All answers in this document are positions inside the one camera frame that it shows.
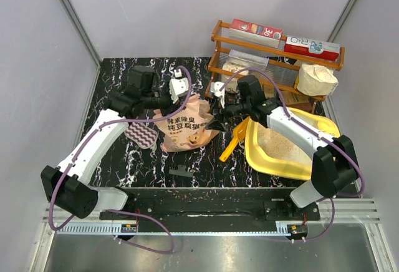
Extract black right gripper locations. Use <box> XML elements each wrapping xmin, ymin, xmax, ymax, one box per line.
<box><xmin>205</xmin><ymin>94</ymin><xmax>251</xmax><ymax>132</ymax></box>

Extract yellow plastic litter scoop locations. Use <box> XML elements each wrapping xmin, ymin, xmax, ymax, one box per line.
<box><xmin>219</xmin><ymin>117</ymin><xmax>250</xmax><ymax>162</ymax></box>

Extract pink cat litter bag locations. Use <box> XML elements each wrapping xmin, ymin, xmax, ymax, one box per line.
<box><xmin>155</xmin><ymin>94</ymin><xmax>219</xmax><ymax>153</ymax></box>

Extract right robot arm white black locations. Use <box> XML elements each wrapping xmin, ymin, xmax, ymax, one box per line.
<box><xmin>208</xmin><ymin>75</ymin><xmax>363</xmax><ymax>220</ymax></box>

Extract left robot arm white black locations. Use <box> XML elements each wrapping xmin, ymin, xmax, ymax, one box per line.
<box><xmin>41</xmin><ymin>66</ymin><xmax>192</xmax><ymax>223</ymax></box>

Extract brown cat litter granules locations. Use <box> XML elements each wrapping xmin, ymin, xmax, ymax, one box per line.
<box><xmin>257</xmin><ymin>124</ymin><xmax>311</xmax><ymax>164</ymax></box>

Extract yellow litter box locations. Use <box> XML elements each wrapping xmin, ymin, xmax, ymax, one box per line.
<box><xmin>244</xmin><ymin>107</ymin><xmax>341</xmax><ymax>182</ymax></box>

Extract brown cardboard box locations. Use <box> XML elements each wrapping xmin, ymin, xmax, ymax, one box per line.
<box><xmin>282</xmin><ymin>92</ymin><xmax>312</xmax><ymax>112</ymax></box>

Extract red 3D toothpaste box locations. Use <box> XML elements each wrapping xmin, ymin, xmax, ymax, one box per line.
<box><xmin>229</xmin><ymin>19</ymin><xmax>283</xmax><ymax>48</ymax></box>

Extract red white R+O box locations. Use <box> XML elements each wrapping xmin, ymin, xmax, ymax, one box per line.
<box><xmin>284</xmin><ymin>36</ymin><xmax>340</xmax><ymax>61</ymax></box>

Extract purple wavy striped sponge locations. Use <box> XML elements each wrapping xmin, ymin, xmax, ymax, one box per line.
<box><xmin>124</xmin><ymin>122</ymin><xmax>158</xmax><ymax>151</ymax></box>

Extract grey metal scraper blade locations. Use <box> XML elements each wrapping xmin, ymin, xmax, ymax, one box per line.
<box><xmin>169</xmin><ymin>165</ymin><xmax>193</xmax><ymax>178</ymax></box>

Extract wooden two-tier shelf rack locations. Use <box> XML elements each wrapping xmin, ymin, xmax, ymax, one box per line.
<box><xmin>208</xmin><ymin>20</ymin><xmax>345</xmax><ymax>95</ymax></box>

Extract beige tissue pack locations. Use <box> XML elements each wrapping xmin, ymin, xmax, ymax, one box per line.
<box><xmin>295</xmin><ymin>63</ymin><xmax>339</xmax><ymax>97</ymax></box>

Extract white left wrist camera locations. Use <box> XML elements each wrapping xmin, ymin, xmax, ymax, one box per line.
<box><xmin>169</xmin><ymin>69</ymin><xmax>189</xmax><ymax>105</ymax></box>

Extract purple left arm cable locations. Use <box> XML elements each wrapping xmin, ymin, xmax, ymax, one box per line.
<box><xmin>48</xmin><ymin>65</ymin><xmax>193</xmax><ymax>254</ymax></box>

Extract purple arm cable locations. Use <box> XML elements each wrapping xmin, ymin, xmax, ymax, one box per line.
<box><xmin>219</xmin><ymin>67</ymin><xmax>366</xmax><ymax>242</ymax></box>
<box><xmin>48</xmin><ymin>65</ymin><xmax>193</xmax><ymax>254</ymax></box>

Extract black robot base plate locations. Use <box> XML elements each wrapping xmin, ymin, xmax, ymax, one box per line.
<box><xmin>99</xmin><ymin>198</ymin><xmax>321</xmax><ymax>221</ymax></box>

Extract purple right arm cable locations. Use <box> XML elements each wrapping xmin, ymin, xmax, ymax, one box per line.
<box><xmin>219</xmin><ymin>67</ymin><xmax>366</xmax><ymax>242</ymax></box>

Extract aluminium frame rail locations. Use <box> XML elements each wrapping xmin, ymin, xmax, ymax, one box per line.
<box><xmin>53</xmin><ymin>198</ymin><xmax>380</xmax><ymax>226</ymax></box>

